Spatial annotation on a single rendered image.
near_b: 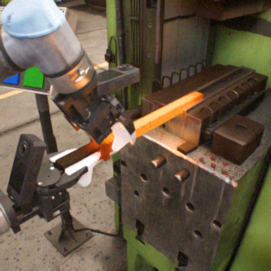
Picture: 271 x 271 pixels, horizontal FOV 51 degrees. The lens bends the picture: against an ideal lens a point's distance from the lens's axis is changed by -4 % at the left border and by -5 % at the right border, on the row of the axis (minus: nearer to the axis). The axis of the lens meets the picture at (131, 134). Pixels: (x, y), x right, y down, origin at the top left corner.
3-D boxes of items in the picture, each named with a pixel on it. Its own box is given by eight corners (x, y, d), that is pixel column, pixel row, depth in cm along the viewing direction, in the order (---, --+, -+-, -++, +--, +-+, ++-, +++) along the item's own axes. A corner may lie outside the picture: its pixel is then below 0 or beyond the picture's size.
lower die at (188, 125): (198, 146, 75) (202, 117, 70) (141, 118, 86) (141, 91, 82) (263, 96, 99) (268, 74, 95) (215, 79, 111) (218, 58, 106)
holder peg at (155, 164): (156, 172, 75) (156, 164, 73) (148, 167, 77) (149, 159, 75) (166, 165, 77) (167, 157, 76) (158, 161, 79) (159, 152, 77)
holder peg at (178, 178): (179, 187, 70) (181, 179, 69) (171, 181, 72) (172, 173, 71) (189, 179, 73) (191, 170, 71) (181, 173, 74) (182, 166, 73)
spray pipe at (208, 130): (209, 142, 72) (211, 132, 70) (200, 138, 73) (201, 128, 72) (264, 99, 92) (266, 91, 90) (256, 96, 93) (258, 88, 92)
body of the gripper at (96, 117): (77, 132, 58) (43, 94, 49) (104, 100, 60) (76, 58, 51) (101, 148, 54) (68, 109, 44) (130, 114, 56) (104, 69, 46)
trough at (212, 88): (185, 115, 74) (186, 110, 73) (169, 107, 77) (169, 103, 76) (254, 73, 98) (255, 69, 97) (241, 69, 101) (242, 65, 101)
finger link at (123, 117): (120, 131, 60) (98, 103, 54) (125, 124, 61) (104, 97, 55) (135, 138, 57) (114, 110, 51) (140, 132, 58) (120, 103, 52)
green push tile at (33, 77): (41, 88, 89) (45, 64, 88) (22, 85, 91) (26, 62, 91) (45, 89, 91) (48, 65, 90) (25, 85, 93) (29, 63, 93)
